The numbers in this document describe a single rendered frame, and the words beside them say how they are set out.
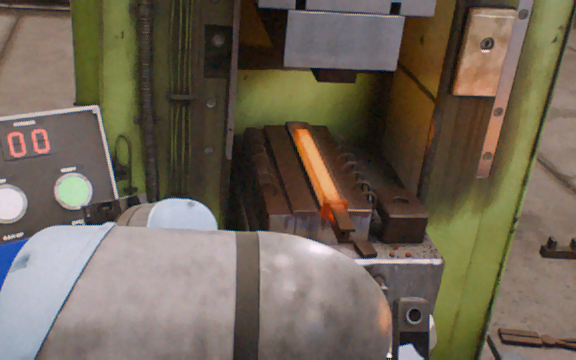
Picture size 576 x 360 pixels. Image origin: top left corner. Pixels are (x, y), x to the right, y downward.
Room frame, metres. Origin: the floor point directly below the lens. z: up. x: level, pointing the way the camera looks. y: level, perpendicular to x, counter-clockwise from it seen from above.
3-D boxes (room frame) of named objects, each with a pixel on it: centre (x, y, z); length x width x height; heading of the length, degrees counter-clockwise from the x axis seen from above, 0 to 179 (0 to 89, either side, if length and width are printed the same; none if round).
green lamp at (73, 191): (0.98, 0.33, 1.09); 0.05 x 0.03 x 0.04; 102
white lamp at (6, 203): (0.92, 0.41, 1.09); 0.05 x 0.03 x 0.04; 102
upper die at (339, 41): (1.38, -0.03, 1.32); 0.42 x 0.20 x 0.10; 12
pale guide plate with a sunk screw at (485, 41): (1.37, -0.35, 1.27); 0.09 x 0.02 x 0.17; 102
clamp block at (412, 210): (1.27, -0.23, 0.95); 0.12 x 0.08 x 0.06; 12
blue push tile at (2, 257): (0.88, 0.38, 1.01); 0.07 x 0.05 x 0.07; 127
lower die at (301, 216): (1.38, -0.03, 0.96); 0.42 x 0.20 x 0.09; 12
